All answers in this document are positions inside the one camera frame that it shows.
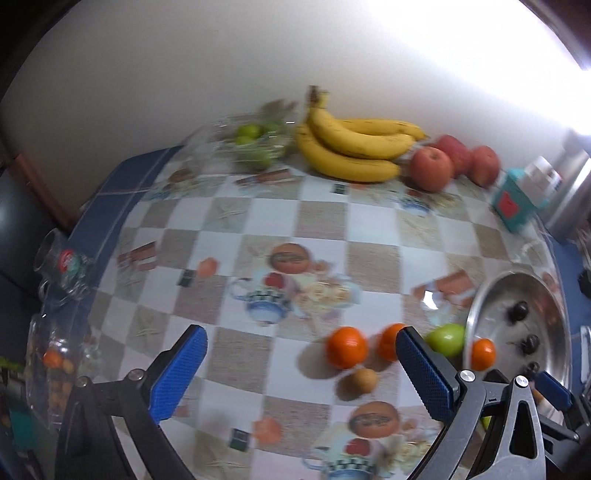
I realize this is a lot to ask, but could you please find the large orange mandarin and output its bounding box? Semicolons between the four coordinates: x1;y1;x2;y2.
376;323;409;362
325;326;369;370

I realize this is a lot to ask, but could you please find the clear plastic kumquat box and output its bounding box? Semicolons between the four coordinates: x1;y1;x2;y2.
25;314;100;430

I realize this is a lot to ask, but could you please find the checkered printed tablecloth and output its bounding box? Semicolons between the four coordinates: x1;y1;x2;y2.
34;145;591;480

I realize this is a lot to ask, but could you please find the round metal plate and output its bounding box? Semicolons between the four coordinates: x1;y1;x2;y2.
465;271;573;425

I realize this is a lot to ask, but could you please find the red apple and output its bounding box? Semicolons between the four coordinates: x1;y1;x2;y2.
435;135;474;178
470;145;501;188
410;146;454;193

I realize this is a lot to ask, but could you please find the yellow banana bunch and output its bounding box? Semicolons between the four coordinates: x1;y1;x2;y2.
295;85;428;184

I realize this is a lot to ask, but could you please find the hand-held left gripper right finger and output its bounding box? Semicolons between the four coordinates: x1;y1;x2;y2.
396;326;548;480

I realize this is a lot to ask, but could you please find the dark grey furniture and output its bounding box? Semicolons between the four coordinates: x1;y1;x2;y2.
0;171;70;361

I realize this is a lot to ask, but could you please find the green apple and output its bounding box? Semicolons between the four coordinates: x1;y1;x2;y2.
425;323;466;358

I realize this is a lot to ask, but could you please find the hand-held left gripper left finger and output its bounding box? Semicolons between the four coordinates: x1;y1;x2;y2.
55;324;208;480

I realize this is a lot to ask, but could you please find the glass mug with logo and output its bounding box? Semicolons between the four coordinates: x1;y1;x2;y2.
34;229;95;301

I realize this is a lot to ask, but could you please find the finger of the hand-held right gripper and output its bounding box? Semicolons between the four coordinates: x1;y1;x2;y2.
536;370;573;411

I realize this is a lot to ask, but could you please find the teal toy box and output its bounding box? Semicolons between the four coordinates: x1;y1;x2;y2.
490;169;550;233

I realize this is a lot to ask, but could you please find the small orange mandarin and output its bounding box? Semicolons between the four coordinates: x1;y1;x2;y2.
471;338;497;371

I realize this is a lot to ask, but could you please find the stainless steel thermos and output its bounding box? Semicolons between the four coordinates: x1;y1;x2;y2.
545;131;591;243

